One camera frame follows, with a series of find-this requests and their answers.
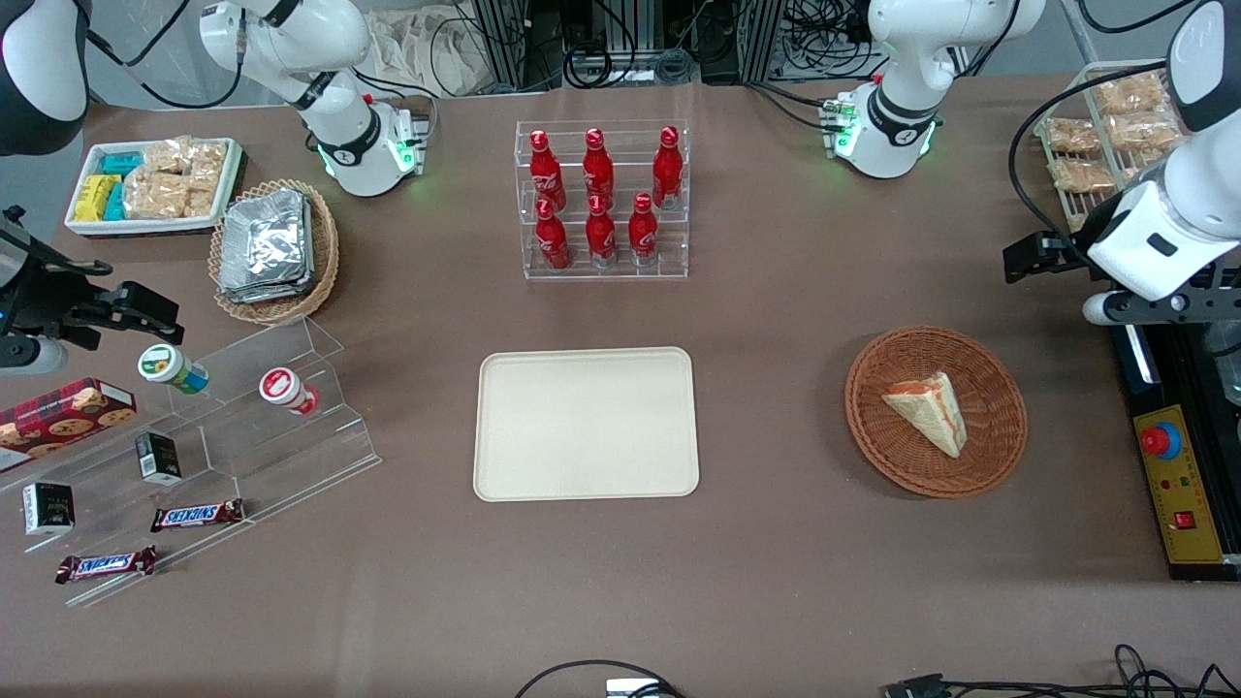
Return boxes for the silver foil pack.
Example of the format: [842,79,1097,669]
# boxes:
[219,188,314,290]
[217,262,318,305]

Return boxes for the small black white carton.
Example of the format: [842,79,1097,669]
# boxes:
[21,481,77,538]

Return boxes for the green lid yoghurt cup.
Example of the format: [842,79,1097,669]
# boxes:
[137,342,210,397]

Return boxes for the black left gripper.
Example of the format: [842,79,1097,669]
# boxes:
[1002,229,1101,285]

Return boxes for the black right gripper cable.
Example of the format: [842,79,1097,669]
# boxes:
[0,206,115,282]

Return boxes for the tan oval wicker basket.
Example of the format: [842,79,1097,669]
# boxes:
[207,177,341,327]

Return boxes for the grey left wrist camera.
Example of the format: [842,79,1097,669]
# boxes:
[1082,287,1241,328]

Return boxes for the triangular sandwich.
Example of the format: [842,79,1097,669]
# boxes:
[880,370,970,460]

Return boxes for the white rectangular snack tray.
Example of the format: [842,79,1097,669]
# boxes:
[63,137,244,239]

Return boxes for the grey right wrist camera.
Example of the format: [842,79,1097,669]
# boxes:
[0,333,70,379]

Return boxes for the yellow snack packet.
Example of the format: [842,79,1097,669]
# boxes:
[75,174,122,223]

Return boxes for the aluminium frame post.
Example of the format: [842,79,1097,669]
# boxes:
[471,0,531,90]
[735,0,788,84]

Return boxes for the clear plastic container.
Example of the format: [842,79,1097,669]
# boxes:
[1202,320,1241,405]

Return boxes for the brown snickers bar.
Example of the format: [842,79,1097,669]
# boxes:
[149,498,246,534]
[54,545,159,586]

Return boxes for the beige rectangular tray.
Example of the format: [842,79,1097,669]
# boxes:
[472,346,701,503]

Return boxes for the red tartan cookie box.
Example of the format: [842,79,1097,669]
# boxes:
[0,377,138,475]

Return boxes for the black yellow control box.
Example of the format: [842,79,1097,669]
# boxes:
[1105,320,1241,584]

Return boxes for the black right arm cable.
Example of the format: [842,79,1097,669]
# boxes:
[85,24,245,111]

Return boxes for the white wire shelf rack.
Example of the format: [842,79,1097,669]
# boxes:
[1032,59,1195,236]

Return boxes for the red cola bottle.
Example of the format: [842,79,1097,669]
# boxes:
[534,198,572,271]
[528,129,568,211]
[652,125,684,211]
[585,193,619,270]
[582,127,616,206]
[627,191,660,269]

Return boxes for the black looped table cable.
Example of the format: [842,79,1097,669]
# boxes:
[512,658,684,698]

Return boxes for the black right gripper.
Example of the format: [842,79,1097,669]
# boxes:
[0,254,186,352]

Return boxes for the brown round wicker basket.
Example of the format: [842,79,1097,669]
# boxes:
[843,326,1030,500]

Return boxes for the red lid yoghurt cup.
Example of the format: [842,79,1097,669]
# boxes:
[258,365,321,417]

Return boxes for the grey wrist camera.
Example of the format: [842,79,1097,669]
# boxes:
[0,333,70,379]
[1082,287,1241,328]

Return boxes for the black tangled cable bundle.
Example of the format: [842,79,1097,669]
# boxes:
[880,643,1241,698]

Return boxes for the red emergency stop button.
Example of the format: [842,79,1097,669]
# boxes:
[1139,422,1185,461]

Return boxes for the clear acrylic step display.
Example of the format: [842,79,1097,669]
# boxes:
[0,314,383,610]

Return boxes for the clear acrylic bottle rack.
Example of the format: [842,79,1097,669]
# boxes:
[514,118,691,283]

